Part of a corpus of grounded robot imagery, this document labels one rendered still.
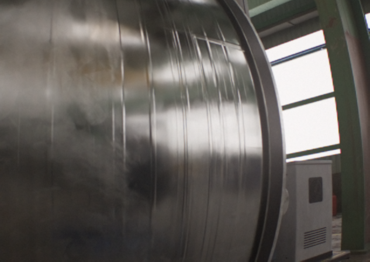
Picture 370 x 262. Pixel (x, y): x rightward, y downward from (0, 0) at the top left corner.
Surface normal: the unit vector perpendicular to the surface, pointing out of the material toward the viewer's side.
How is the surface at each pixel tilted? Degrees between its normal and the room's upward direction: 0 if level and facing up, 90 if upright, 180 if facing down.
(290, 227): 90
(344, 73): 90
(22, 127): 91
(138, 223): 101
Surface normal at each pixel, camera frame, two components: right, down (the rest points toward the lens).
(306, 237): 0.55, -0.17
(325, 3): -0.81, -0.07
